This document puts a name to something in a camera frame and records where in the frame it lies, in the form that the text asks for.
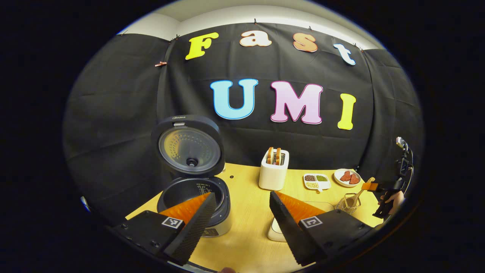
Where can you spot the wooden spoon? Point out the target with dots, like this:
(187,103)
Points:
(360,193)

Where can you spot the black backdrop cloth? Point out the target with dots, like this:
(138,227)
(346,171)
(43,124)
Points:
(113,113)

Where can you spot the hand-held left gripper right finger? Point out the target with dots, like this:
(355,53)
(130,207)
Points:
(288,231)

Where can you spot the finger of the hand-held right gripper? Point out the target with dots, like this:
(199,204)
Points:
(369,186)

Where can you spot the white divided dish of beans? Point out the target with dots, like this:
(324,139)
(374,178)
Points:
(316,181)

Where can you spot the white toaster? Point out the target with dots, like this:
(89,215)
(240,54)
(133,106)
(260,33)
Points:
(273,176)

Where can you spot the dark grey rice cooker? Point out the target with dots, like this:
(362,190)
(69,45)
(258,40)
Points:
(189,151)

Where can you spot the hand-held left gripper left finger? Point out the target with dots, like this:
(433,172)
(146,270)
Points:
(197,231)

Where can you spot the red clothes peg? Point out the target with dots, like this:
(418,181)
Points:
(160,63)

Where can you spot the red meat slice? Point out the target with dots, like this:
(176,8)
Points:
(345,176)
(354,179)

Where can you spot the white round plate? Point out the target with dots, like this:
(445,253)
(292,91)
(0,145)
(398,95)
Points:
(338,181)

